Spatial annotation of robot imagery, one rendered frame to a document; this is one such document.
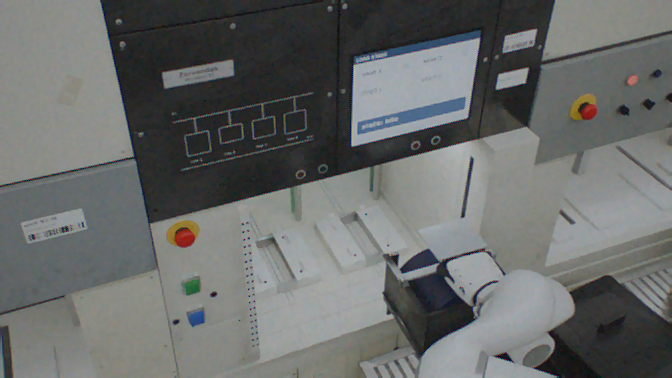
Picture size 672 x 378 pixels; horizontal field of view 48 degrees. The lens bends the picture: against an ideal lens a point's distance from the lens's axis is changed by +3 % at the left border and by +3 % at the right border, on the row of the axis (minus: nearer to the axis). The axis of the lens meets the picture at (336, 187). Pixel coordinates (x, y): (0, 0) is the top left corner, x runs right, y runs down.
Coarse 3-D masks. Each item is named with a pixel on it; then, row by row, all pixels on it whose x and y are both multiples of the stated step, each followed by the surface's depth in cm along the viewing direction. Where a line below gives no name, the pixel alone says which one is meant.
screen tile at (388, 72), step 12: (360, 72) 142; (372, 72) 143; (384, 72) 144; (396, 72) 145; (408, 72) 146; (360, 84) 143; (372, 84) 145; (408, 84) 148; (372, 96) 146; (384, 96) 148; (396, 96) 149; (408, 96) 150; (360, 108) 147; (372, 108) 148; (384, 108) 150
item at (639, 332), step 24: (576, 288) 205; (600, 288) 205; (624, 288) 205; (576, 312) 198; (600, 312) 198; (624, 312) 198; (648, 312) 199; (552, 336) 193; (576, 336) 192; (600, 336) 192; (624, 336) 192; (648, 336) 192; (576, 360) 188; (600, 360) 186; (624, 360) 186; (648, 360) 186
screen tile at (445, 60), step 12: (420, 60) 146; (432, 60) 147; (444, 60) 148; (456, 60) 150; (468, 60) 151; (420, 72) 148; (432, 72) 149; (456, 72) 152; (468, 72) 153; (420, 84) 150; (432, 84) 151; (444, 84) 152; (456, 84) 154; (468, 84) 155; (420, 96) 152; (432, 96) 153
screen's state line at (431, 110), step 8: (432, 104) 154; (440, 104) 155; (448, 104) 156; (456, 104) 157; (464, 104) 158; (400, 112) 152; (408, 112) 153; (416, 112) 154; (424, 112) 155; (432, 112) 156; (440, 112) 157; (448, 112) 157; (368, 120) 150; (376, 120) 151; (384, 120) 151; (392, 120) 152; (400, 120) 153; (408, 120) 154; (416, 120) 155; (360, 128) 150; (368, 128) 151; (376, 128) 152
